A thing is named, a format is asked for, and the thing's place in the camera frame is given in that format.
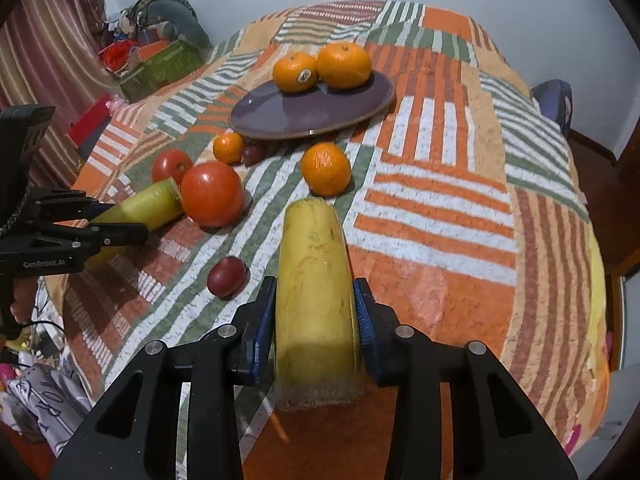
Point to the small mandarin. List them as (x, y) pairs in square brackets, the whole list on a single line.
[(228, 147)]

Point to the blue grey backpack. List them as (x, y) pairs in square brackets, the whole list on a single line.
[(552, 100)]

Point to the striped patchwork blanket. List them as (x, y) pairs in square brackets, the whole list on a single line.
[(450, 210)]

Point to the round orange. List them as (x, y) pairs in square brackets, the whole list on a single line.
[(325, 169)]

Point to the striped brown curtain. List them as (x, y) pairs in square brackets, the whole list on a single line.
[(45, 50)]

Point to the grey plush toy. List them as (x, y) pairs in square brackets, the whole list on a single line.
[(182, 22)]

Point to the orange with sticker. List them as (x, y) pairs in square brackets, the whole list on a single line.
[(292, 72)]

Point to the red plastic bag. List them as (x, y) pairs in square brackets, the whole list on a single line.
[(116, 55)]

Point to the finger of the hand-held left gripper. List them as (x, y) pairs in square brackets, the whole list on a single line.
[(65, 205), (115, 234)]

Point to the large orange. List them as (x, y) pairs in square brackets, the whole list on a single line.
[(345, 65)]

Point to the green storage box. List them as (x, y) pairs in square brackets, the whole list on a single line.
[(160, 67)]

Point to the person's left hand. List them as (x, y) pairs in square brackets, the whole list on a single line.
[(24, 305)]

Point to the purple plate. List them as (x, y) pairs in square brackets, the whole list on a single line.
[(310, 110)]

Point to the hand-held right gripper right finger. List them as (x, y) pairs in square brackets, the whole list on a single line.
[(367, 340)]

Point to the white printed cloth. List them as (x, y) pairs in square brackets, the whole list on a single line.
[(37, 400)]

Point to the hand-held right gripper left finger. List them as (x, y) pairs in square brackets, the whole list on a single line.
[(262, 330)]

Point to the red box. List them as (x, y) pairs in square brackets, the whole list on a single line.
[(90, 120)]

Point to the dark red jujube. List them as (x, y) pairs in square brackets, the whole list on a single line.
[(253, 155), (227, 276)]

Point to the small red tomato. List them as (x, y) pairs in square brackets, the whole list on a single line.
[(170, 164)]

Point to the large red tomato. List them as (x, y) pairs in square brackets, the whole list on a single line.
[(211, 194)]

